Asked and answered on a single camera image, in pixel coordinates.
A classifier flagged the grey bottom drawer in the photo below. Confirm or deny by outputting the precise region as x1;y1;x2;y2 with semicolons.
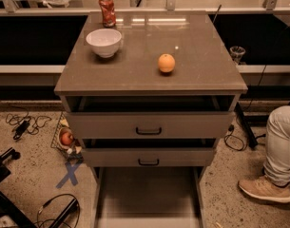
93;167;206;228

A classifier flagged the grey drawer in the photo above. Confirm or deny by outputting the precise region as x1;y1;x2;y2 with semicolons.
64;95;237;140
82;139;215;167
93;167;206;228

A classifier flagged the grey three-drawer cabinet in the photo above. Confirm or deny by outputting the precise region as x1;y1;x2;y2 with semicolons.
55;11;247;228

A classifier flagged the grey middle drawer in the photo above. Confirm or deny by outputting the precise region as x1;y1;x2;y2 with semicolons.
82;139;215;167

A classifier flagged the grey top drawer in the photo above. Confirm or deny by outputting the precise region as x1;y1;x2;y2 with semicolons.
64;95;237;140

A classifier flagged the orange fruit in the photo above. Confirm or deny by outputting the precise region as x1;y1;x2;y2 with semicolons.
158;54;175;73

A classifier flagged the white ceramic bowl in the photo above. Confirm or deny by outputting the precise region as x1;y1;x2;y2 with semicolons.
86;28;122;58

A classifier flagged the red apple in basket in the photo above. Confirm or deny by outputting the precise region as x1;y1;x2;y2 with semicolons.
60;132;73;145

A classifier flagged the blue tape cross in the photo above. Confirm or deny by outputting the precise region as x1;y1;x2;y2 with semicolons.
56;161;83;189

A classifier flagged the clear glass cup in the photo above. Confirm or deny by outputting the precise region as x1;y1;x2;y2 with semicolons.
229;46;246;65

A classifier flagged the crushed red soda can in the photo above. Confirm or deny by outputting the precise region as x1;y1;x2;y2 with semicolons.
99;0;116;28

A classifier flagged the black metal bar right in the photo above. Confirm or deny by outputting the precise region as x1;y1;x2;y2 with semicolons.
235;104;258;149

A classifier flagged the tan sneaker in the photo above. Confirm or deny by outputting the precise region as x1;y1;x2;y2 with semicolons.
238;176;290;203

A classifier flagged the person leg in light trousers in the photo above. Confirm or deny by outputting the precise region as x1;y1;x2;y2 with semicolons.
263;105;290;187

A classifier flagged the black stand lower left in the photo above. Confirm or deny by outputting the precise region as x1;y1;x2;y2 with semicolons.
0;147;36;228

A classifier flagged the wire basket with fruit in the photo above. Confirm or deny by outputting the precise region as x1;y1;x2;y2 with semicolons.
50;113;83;161

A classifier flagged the black cable right floor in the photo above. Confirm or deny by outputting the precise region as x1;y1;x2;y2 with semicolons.
223;123;248;152

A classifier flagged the black power adapter with cable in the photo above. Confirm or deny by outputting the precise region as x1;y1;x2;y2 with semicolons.
6;106;51;141

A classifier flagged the black cable lower left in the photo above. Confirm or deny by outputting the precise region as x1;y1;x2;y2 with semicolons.
35;193;81;228

